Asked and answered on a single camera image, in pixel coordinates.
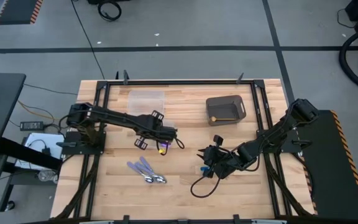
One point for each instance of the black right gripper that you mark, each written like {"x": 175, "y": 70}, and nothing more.
{"x": 221, "y": 161}

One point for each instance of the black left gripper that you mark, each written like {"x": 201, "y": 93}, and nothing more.
{"x": 157, "y": 130}

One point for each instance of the gold spoon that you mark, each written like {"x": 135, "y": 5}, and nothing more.
{"x": 212, "y": 119}

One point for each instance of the grey plastic bin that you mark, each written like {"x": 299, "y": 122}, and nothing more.
{"x": 225, "y": 109}

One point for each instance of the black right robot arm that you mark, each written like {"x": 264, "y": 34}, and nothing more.
{"x": 278, "y": 130}

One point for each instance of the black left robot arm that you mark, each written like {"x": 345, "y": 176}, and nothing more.
{"x": 113, "y": 117}

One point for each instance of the black table clamp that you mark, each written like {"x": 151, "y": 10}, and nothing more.
{"x": 235, "y": 217}
{"x": 125, "y": 218}

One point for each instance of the clear plastic bottle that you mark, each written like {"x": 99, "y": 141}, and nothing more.
{"x": 45, "y": 175}

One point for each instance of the black power adapter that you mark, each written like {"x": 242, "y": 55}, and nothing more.
{"x": 31, "y": 125}

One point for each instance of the large black hazard-striped mat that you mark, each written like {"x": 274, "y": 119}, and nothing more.
{"x": 331, "y": 186}

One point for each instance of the black support beam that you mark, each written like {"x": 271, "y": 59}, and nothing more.
{"x": 26, "y": 154}

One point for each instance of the black caster wheel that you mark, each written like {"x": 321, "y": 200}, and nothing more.
{"x": 10, "y": 205}

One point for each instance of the small black hazard-striped mat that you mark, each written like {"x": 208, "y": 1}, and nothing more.
{"x": 17, "y": 12}

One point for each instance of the black aluminium table frame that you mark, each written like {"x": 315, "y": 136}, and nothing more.
{"x": 182, "y": 82}

